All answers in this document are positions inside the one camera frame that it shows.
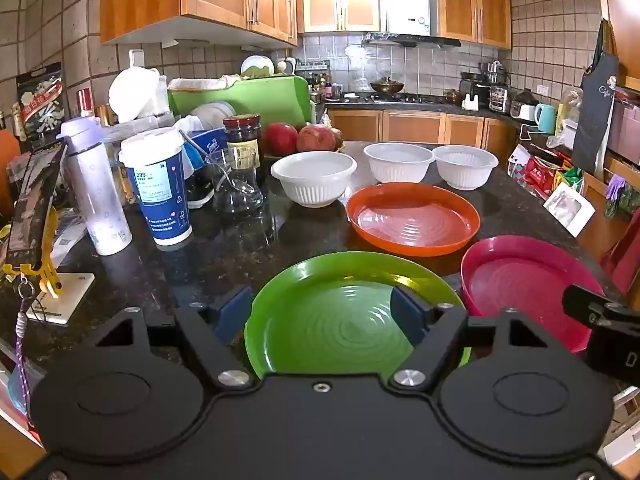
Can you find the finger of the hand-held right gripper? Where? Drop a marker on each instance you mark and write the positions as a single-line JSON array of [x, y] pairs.
[[585, 305]]

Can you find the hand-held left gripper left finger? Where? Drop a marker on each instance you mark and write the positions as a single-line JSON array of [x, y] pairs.
[[232, 312]]

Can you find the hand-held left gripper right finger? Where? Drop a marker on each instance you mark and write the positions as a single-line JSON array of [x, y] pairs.
[[407, 317]]

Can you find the pink plastic plate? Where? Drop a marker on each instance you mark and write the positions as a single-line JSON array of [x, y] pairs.
[[520, 285]]

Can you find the green plastic plate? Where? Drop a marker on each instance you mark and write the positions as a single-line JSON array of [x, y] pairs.
[[325, 320]]

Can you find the orange plastic plate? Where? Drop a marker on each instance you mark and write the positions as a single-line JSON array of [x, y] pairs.
[[412, 220]]

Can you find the white ribbed plastic bowl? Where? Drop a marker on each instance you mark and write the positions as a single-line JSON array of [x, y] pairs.
[[314, 175], [399, 162], [465, 167]]

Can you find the red cloth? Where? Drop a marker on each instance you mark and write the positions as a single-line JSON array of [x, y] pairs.
[[622, 260]]

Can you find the white windowed box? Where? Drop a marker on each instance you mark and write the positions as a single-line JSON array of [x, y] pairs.
[[567, 210]]

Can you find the purple rubber glove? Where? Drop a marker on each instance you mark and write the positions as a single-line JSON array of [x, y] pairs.
[[614, 186]]

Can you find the blue paper cup white lid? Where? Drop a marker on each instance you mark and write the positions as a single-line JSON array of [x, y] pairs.
[[160, 195]]

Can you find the pile of colourful snack packets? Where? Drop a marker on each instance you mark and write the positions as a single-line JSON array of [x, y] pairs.
[[542, 172]]

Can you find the glass with spoon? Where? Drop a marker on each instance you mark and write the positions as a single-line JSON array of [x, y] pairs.
[[220, 167]]

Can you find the white stand base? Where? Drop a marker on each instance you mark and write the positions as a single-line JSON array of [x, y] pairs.
[[67, 300]]

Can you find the blue tissue box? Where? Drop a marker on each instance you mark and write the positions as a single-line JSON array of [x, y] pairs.
[[207, 142]]

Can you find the purple water bottle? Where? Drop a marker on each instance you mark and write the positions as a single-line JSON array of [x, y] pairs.
[[102, 200]]

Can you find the dark sauce jar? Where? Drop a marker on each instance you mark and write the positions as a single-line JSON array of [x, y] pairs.
[[243, 135]]

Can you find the yellow phone stand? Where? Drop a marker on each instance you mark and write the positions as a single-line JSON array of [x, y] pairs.
[[47, 270]]

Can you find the wooden base cabinets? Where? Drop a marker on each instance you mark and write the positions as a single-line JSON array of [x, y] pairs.
[[415, 127]]

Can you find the dark apron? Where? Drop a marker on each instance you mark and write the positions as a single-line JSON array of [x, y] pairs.
[[595, 115]]

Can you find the mint green mug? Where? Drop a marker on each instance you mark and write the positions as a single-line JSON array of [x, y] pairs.
[[546, 117]]

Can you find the brown kiwi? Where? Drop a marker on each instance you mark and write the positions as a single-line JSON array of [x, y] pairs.
[[337, 136]]

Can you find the stack of white dishes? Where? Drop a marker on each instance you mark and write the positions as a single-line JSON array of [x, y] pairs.
[[212, 115]]

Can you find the white toaster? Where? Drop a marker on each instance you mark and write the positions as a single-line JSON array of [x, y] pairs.
[[524, 110]]

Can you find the green cutting board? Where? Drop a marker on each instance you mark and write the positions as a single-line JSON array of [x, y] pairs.
[[260, 97]]

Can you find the black smartphone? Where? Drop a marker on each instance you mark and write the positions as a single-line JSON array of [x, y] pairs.
[[32, 205]]

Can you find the metal wok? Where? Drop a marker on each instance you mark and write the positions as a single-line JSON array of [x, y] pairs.
[[386, 86]]

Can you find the black coffee machine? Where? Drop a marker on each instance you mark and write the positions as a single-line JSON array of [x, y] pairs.
[[475, 92]]

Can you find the white plastic bag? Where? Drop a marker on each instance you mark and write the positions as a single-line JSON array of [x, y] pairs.
[[135, 92]]

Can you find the white ceramic plate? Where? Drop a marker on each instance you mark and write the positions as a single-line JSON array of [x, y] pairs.
[[256, 64]]

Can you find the range hood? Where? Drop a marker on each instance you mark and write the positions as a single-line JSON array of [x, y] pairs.
[[410, 40]]

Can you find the black snack bag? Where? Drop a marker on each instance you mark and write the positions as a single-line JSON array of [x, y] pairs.
[[40, 105]]

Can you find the white water heater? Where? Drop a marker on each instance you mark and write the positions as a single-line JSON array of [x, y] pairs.
[[409, 7]]

